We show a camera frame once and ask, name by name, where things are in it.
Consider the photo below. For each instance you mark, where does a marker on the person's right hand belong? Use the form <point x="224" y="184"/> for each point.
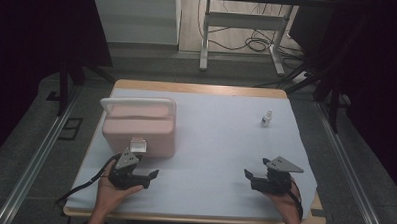
<point x="285" y="200"/>

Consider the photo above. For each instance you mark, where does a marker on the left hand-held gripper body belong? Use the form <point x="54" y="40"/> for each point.
<point x="127" y="169"/>

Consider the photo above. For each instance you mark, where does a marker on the white power strip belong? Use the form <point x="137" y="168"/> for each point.
<point x="301" y="76"/>

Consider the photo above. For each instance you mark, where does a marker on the small white dropper bottle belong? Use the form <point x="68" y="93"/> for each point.
<point x="266" y="119"/>

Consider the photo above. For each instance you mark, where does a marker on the dark curtain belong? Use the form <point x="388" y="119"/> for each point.
<point x="374" y="81"/>
<point x="25" y="52"/>

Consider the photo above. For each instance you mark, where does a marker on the white metal desk frame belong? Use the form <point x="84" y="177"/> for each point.
<point x="244" y="22"/>

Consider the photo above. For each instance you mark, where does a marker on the black metal stand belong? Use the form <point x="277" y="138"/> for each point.
<point x="65" y="87"/>
<point x="333" y="103"/>

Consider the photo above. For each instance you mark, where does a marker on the white cabinet panel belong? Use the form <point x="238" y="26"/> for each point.
<point x="136" y="18"/>

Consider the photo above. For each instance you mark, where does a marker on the black floor plate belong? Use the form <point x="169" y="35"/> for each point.
<point x="71" y="129"/>

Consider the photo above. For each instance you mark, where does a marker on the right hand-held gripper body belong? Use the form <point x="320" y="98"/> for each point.
<point x="275" y="178"/>

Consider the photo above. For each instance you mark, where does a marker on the aluminium floor rail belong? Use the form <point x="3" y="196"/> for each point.
<point x="348" y="170"/>
<point x="34" y="163"/>

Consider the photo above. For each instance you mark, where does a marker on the person's left hand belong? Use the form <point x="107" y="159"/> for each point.
<point x="112" y="194"/>

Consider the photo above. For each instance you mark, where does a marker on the white paper sheet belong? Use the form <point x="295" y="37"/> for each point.
<point x="215" y="152"/>

